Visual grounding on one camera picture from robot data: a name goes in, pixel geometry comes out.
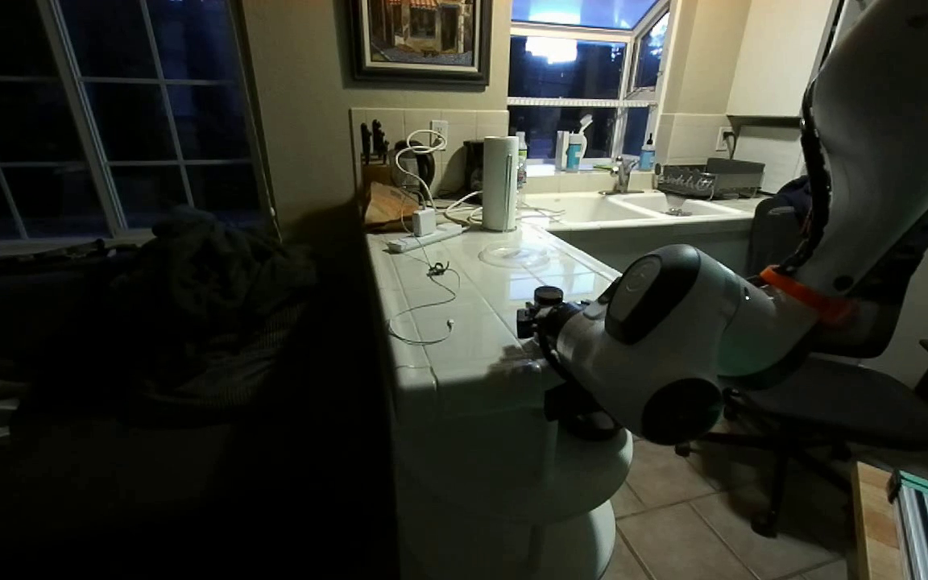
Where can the black office chair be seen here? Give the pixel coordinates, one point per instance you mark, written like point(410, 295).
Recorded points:
point(840, 404)

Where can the wooden knife block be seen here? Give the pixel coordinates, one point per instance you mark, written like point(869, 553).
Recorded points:
point(378, 155)

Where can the metal sink faucet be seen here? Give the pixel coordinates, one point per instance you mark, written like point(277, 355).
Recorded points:
point(620, 172)

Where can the white wall cabinet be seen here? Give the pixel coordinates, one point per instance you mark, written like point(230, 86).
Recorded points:
point(776, 52)

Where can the framed picture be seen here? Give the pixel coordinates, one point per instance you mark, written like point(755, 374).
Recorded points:
point(420, 36)

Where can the white power strip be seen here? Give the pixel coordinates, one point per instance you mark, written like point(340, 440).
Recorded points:
point(420, 242)

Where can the white paper towel roll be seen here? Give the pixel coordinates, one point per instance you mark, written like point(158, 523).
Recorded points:
point(501, 181)

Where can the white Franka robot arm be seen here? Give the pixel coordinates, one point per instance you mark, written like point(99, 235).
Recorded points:
point(700, 323)

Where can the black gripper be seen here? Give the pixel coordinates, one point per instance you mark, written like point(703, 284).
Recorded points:
point(550, 326)

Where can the wooden plank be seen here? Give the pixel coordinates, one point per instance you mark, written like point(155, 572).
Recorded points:
point(871, 525)

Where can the large grid window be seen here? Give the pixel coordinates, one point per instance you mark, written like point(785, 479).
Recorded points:
point(89, 117)

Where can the white double kitchen sink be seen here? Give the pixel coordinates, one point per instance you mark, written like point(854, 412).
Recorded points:
point(594, 210)

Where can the white charger plug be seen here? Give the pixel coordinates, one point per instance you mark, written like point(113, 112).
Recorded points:
point(424, 224)

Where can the dark dish rack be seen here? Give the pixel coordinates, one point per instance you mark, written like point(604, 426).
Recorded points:
point(711, 179)

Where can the kitchen bay window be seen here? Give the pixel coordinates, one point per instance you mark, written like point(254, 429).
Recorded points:
point(582, 64)

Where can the dark clothes pile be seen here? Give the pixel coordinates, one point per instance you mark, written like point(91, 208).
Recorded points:
point(195, 311)

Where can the blue bottle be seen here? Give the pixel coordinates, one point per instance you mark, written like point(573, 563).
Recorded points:
point(577, 151)

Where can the dark sofa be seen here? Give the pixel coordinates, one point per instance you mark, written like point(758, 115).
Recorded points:
point(112, 493)

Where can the brown wooden cutting board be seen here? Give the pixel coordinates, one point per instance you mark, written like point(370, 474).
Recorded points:
point(387, 208)

